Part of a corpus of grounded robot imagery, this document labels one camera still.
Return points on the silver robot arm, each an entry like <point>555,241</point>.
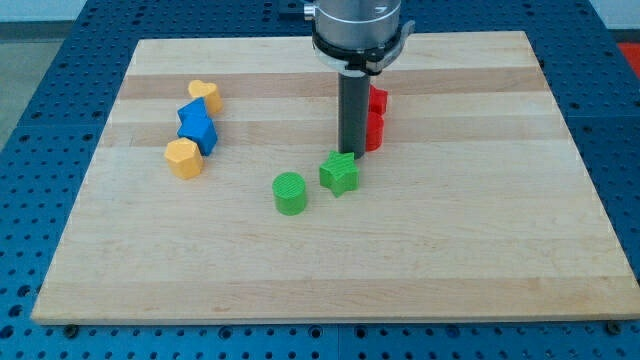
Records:
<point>357,38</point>

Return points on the green star block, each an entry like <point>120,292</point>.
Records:
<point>339,173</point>

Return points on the red star block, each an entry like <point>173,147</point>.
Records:
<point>378,100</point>

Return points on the green cylinder block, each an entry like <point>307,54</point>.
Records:
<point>289,190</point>

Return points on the red cylinder block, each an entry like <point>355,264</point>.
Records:
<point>374,132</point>

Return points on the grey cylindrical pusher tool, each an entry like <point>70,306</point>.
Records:
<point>353,109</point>

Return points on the wooden board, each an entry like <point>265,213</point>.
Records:
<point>476,208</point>

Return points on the blue cube block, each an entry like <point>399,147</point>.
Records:
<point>201,130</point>

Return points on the yellow hexagon block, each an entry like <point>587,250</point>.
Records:
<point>183,158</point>

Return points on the yellow heart block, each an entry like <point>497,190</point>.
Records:
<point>209,93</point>

